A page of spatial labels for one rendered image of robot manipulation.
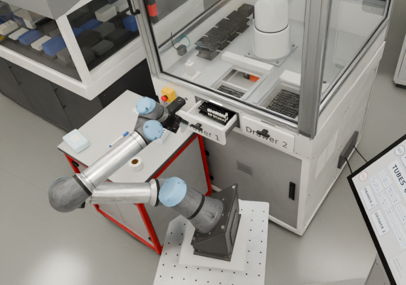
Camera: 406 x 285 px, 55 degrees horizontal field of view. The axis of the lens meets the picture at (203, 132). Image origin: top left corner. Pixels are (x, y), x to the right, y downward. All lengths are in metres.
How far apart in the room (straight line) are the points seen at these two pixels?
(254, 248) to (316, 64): 0.80
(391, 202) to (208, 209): 0.66
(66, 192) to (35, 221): 1.70
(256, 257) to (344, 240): 1.06
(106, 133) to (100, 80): 0.37
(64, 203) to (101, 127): 0.99
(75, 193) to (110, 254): 1.35
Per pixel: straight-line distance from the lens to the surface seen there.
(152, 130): 1.45
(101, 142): 2.28
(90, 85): 2.48
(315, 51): 1.54
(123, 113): 2.41
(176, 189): 1.49
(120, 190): 1.59
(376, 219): 1.56
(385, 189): 1.57
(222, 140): 1.97
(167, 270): 1.72
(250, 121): 1.95
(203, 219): 1.54
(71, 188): 1.43
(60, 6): 2.24
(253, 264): 1.68
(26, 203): 3.27
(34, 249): 2.99
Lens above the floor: 2.28
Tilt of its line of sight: 45 degrees down
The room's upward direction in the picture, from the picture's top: 10 degrees counter-clockwise
